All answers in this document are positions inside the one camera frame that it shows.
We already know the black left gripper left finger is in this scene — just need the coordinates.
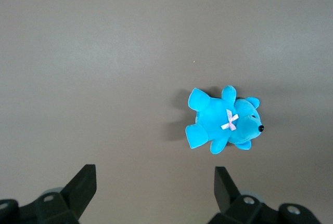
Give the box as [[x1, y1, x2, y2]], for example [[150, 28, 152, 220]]
[[0, 164, 97, 224]]

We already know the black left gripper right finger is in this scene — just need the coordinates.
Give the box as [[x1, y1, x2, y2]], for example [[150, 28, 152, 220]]
[[208, 166, 321, 224]]

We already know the blue teddy bear pink bow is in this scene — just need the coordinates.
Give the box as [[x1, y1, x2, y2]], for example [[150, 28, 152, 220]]
[[185, 85, 265, 156]]

